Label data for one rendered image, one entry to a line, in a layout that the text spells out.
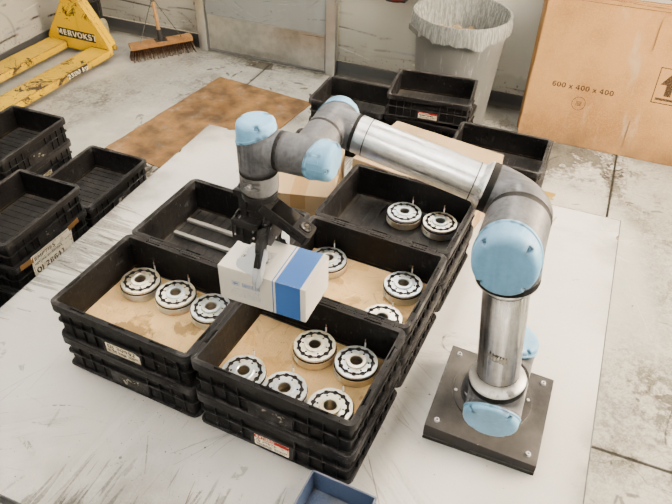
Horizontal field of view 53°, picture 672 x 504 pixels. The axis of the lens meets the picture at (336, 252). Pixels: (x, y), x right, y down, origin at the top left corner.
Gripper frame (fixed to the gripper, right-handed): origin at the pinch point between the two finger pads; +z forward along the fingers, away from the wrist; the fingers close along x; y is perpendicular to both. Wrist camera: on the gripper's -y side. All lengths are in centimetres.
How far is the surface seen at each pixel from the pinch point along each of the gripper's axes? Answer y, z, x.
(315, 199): 17, 26, -61
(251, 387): -2.3, 18.2, 17.2
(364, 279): -9.0, 28.1, -34.3
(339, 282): -3.2, 28.0, -30.4
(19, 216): 136, 61, -51
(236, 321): 11.5, 21.1, -1.0
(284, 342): 1.0, 28.0, -4.9
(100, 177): 138, 72, -98
